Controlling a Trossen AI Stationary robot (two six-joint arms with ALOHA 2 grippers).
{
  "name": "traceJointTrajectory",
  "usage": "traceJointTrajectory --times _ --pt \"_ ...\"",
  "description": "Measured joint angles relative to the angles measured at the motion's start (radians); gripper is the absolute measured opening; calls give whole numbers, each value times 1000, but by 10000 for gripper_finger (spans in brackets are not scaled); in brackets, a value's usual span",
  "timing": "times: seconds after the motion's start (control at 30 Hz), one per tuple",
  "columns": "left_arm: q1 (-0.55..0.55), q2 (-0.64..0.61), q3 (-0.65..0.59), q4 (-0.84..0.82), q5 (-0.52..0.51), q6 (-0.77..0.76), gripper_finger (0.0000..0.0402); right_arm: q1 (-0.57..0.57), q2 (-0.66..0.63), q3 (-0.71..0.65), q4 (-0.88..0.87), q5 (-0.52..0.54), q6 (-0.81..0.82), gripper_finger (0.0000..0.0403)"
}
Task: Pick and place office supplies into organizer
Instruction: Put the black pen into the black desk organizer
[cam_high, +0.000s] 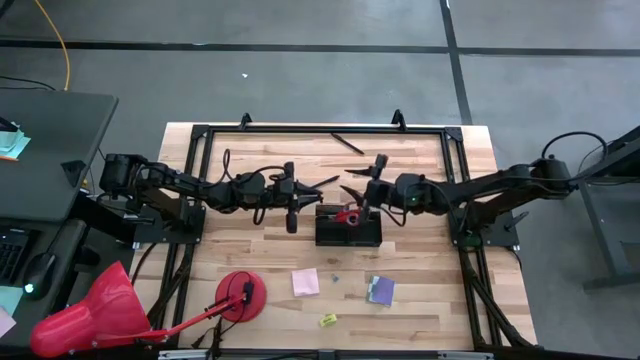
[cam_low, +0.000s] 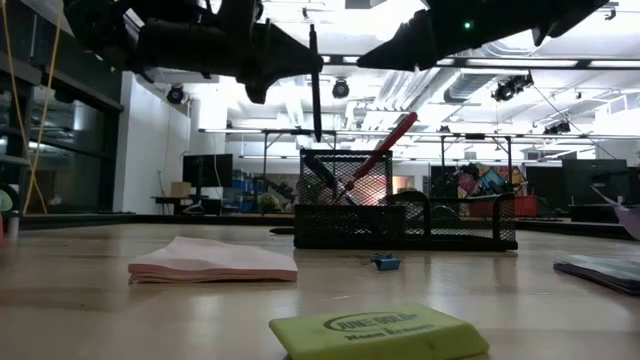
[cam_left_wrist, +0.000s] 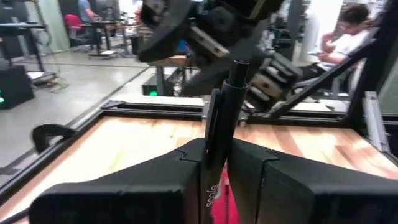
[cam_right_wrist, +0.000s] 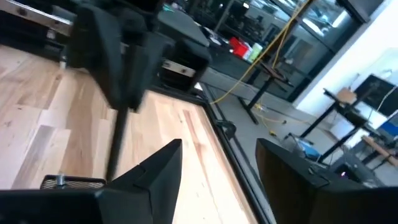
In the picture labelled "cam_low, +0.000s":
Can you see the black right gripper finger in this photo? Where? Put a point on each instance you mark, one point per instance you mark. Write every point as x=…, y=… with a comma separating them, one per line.
x=410, y=45

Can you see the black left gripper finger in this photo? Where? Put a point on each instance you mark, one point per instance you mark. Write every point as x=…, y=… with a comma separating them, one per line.
x=280, y=60

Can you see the red scissors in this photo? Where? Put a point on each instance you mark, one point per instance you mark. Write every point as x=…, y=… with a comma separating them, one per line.
x=395, y=132

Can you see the pink sticky note pad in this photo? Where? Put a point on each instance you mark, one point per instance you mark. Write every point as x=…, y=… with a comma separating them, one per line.
x=210, y=260

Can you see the blue binder clip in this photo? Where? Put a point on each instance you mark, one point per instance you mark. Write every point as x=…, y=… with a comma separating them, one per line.
x=387, y=263

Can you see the purple sticky note pad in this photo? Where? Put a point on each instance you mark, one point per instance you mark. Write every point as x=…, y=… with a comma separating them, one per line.
x=600, y=272

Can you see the yellow eraser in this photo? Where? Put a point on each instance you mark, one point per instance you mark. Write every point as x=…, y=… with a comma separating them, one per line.
x=375, y=335

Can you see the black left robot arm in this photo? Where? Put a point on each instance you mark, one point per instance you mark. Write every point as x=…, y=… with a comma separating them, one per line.
x=100, y=25

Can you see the black mesh desk organizer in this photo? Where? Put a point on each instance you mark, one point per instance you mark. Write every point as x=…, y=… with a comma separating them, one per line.
x=350, y=230

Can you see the black ceiling spotlight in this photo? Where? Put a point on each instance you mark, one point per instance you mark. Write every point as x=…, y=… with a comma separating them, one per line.
x=340, y=89
x=176, y=95

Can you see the black overhead light bar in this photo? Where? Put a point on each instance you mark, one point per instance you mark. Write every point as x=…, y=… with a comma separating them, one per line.
x=582, y=63

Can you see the black monitor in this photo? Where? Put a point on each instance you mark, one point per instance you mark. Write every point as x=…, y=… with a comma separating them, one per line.
x=595, y=180
x=207, y=170

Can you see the cardboard box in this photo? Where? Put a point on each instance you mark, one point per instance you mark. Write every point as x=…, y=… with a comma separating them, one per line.
x=180, y=190

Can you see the potted plant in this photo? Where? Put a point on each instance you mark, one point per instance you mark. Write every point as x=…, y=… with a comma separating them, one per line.
x=268, y=202

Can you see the colourful artwork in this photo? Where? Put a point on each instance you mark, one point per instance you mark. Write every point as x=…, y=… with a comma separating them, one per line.
x=492, y=180

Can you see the red bin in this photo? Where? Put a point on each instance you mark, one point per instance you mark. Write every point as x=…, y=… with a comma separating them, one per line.
x=525, y=206

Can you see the black ceiling camera cluster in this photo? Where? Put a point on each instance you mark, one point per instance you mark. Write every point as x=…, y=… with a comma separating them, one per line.
x=510, y=89

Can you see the black aluminium table frame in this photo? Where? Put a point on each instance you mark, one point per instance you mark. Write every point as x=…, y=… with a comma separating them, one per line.
x=150, y=219

